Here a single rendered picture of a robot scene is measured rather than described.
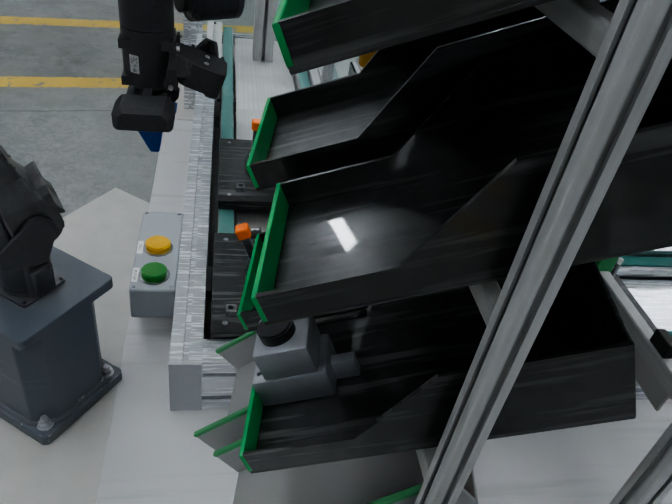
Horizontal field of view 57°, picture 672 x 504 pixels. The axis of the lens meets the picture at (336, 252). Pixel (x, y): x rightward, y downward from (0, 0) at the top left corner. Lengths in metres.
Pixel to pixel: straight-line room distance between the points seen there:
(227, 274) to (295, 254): 0.58
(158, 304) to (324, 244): 0.61
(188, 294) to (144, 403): 0.17
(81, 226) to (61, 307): 0.49
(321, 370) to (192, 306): 0.48
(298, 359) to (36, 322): 0.41
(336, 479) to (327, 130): 0.33
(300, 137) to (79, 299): 0.40
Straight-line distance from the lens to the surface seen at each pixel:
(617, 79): 0.27
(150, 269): 1.00
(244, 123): 1.55
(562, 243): 0.32
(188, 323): 0.94
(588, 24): 0.30
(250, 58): 1.94
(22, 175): 0.77
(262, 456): 0.49
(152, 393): 0.97
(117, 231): 1.27
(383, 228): 0.42
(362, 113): 0.55
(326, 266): 0.40
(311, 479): 0.65
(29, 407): 0.92
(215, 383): 0.91
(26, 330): 0.81
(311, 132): 0.55
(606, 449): 1.08
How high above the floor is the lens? 1.62
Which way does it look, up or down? 37 degrees down
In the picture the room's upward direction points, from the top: 10 degrees clockwise
